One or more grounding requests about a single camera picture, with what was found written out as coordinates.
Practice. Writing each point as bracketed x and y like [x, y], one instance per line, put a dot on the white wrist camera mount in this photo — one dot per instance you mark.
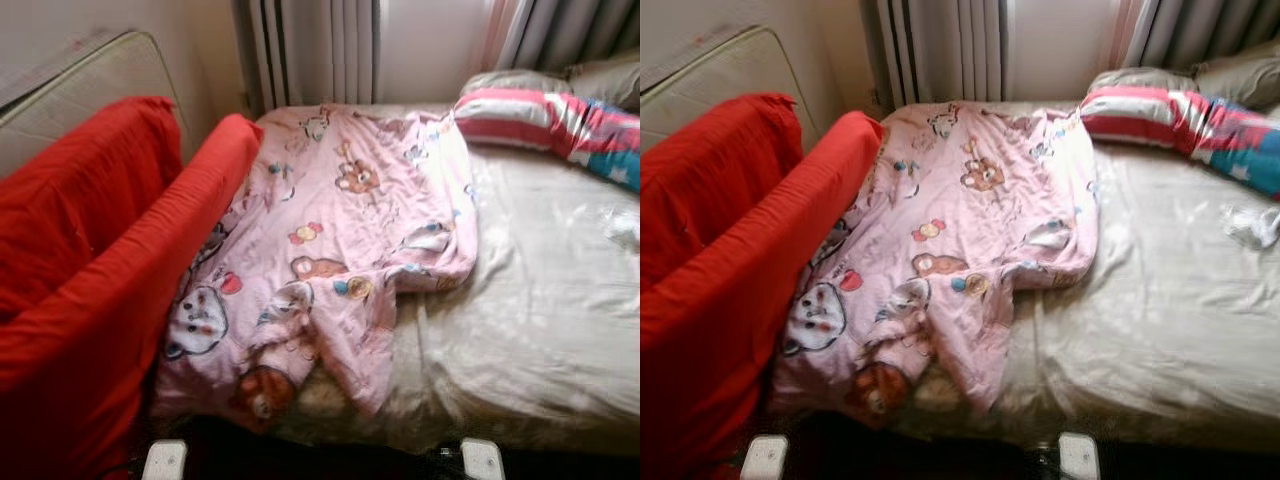
[483, 460]
[765, 460]
[165, 462]
[1080, 458]

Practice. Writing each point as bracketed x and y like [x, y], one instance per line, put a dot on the striped pink blue bolster pillow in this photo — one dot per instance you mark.
[540, 125]
[1170, 125]

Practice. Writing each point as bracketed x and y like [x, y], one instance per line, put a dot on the grey pleated curtain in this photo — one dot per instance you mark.
[580, 30]
[1210, 28]
[310, 50]
[940, 50]

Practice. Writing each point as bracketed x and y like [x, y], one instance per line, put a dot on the red sofa cushion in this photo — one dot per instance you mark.
[110, 330]
[740, 320]
[710, 180]
[80, 200]

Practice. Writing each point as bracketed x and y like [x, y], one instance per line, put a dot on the big grey pillow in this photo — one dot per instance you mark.
[1240, 80]
[610, 82]

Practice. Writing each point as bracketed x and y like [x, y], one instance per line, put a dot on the pink cartoon print blanket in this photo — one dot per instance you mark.
[960, 220]
[340, 220]

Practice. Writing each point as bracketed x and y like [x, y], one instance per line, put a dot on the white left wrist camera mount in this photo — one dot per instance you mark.
[765, 460]
[165, 462]

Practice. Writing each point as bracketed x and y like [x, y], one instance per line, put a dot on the white sock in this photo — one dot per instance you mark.
[1252, 226]
[622, 228]

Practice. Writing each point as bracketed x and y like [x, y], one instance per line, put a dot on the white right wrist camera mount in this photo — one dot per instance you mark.
[483, 460]
[1080, 458]

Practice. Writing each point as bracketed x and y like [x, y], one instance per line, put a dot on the small grey pillow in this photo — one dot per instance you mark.
[1140, 80]
[510, 82]

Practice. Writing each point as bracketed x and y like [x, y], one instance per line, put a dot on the bed with beige floral sheet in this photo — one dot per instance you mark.
[540, 300]
[1170, 310]

